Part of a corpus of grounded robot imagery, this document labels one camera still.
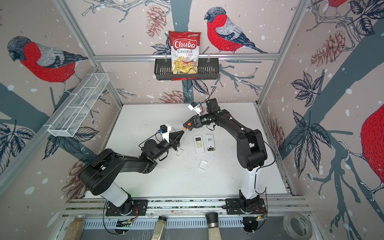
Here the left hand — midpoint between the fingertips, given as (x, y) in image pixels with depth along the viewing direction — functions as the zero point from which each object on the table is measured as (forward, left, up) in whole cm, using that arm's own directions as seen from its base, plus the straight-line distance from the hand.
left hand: (182, 132), depth 78 cm
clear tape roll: (-40, -56, -22) cm, 72 cm away
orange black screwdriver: (+3, -2, +1) cm, 3 cm away
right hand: (+3, 0, -1) cm, 3 cm away
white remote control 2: (+6, -17, -20) cm, 27 cm away
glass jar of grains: (-39, +47, -17) cm, 64 cm away
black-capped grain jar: (-42, -15, -18) cm, 48 cm away
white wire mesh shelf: (+8, +56, +9) cm, 57 cm away
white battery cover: (-9, -11, -21) cm, 25 cm away
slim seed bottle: (-40, +10, -18) cm, 45 cm away
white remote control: (+3, -9, -20) cm, 22 cm away
